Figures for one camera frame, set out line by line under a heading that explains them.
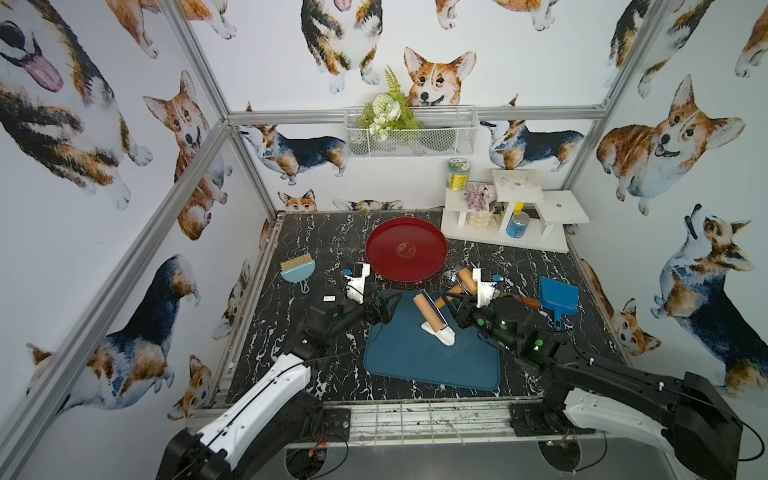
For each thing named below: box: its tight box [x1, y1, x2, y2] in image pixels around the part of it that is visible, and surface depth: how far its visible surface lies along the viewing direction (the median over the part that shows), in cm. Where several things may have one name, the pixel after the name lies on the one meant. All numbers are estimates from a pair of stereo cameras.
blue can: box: [506, 211, 530, 239], surface depth 112 cm
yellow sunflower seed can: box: [448, 158, 471, 192], surface depth 106 cm
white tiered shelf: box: [440, 169, 589, 253], surface depth 111 cm
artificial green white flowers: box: [358, 65, 419, 142], surface depth 82 cm
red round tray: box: [365, 217, 448, 283], surface depth 113 cm
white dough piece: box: [421, 321, 456, 346], surface depth 88 cm
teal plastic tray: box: [363, 292, 501, 391], surface depth 85 cm
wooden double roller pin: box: [413, 268, 478, 331], surface depth 78 cm
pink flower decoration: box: [464, 184, 496, 212], surface depth 99 cm
